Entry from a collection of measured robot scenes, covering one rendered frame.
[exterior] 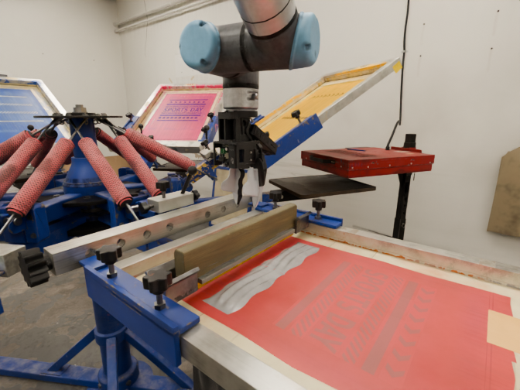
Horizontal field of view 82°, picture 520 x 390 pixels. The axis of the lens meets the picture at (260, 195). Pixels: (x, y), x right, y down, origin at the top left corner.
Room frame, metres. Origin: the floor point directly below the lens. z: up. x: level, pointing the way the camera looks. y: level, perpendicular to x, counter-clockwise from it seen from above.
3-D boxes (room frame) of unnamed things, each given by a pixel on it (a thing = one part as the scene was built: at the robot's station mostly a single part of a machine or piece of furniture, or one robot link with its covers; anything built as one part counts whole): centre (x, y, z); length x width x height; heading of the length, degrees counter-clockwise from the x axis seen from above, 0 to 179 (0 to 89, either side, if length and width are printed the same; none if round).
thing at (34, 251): (0.54, 0.44, 1.02); 0.07 x 0.06 x 0.07; 52
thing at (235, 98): (0.65, 0.04, 1.34); 0.08 x 0.08 x 0.05
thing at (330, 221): (0.91, -0.12, 0.98); 0.30 x 0.05 x 0.07; 52
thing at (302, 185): (1.45, 0.08, 0.91); 1.34 x 0.40 x 0.08; 112
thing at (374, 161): (1.73, -0.62, 1.06); 0.61 x 0.46 x 0.12; 112
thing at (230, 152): (0.65, 0.05, 1.25); 0.09 x 0.08 x 0.12; 142
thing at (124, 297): (0.47, 0.23, 0.98); 0.30 x 0.05 x 0.07; 52
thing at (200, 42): (0.56, 0.07, 1.41); 0.11 x 0.11 x 0.08; 65
